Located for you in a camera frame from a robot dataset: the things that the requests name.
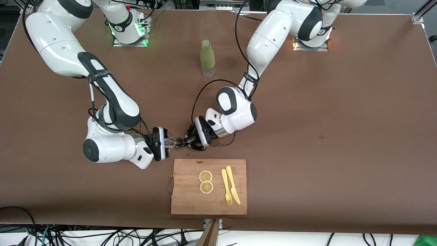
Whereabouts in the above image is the yellow plastic fork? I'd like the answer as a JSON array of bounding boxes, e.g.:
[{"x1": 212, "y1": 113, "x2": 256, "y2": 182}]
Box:
[{"x1": 221, "y1": 168, "x2": 233, "y2": 206}]

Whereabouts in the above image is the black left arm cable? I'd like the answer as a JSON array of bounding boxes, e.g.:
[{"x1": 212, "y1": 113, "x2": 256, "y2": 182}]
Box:
[{"x1": 191, "y1": 0, "x2": 260, "y2": 146}]

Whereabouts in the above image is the yellow plastic knife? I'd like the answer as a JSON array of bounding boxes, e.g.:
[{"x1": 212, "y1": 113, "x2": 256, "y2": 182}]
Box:
[{"x1": 226, "y1": 165, "x2": 241, "y2": 205}]

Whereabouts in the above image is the aluminium profile bar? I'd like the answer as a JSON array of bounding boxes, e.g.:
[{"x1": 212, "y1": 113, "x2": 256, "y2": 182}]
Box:
[{"x1": 411, "y1": 0, "x2": 437, "y2": 24}]

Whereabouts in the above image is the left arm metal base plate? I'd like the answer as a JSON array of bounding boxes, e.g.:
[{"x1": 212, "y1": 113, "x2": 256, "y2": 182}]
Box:
[{"x1": 293, "y1": 36, "x2": 329, "y2": 52}]

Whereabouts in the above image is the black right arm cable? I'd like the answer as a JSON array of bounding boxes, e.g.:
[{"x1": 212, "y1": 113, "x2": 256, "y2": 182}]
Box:
[{"x1": 88, "y1": 82, "x2": 154, "y2": 146}]

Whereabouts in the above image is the glass bottle with green sleeve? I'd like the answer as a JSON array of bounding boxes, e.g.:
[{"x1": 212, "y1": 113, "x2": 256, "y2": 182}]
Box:
[{"x1": 200, "y1": 39, "x2": 216, "y2": 78}]

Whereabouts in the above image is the thick black floor cable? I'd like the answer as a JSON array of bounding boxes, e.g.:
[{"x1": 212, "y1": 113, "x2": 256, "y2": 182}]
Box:
[{"x1": 0, "y1": 206, "x2": 36, "y2": 246}]

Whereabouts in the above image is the wooden beam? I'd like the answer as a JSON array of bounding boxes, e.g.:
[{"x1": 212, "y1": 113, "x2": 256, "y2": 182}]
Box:
[{"x1": 196, "y1": 219, "x2": 221, "y2": 246}]

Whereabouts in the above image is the brown paper table cover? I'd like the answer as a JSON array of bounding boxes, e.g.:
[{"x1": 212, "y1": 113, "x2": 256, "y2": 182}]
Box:
[{"x1": 0, "y1": 8, "x2": 437, "y2": 235}]

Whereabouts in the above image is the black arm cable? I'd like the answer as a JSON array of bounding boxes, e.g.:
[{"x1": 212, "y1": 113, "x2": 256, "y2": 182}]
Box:
[
  {"x1": 191, "y1": 0, "x2": 260, "y2": 146},
  {"x1": 88, "y1": 82, "x2": 154, "y2": 146}
]

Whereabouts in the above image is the wooden cutting board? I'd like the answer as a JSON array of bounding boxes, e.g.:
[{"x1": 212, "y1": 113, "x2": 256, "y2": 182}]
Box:
[{"x1": 170, "y1": 159, "x2": 248, "y2": 215}]

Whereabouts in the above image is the grey equipment box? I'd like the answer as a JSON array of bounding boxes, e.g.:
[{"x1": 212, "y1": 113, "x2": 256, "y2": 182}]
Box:
[{"x1": 200, "y1": 0, "x2": 250, "y2": 11}]

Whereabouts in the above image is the green bag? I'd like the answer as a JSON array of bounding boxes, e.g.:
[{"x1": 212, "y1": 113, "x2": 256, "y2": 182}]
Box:
[{"x1": 414, "y1": 235, "x2": 437, "y2": 246}]

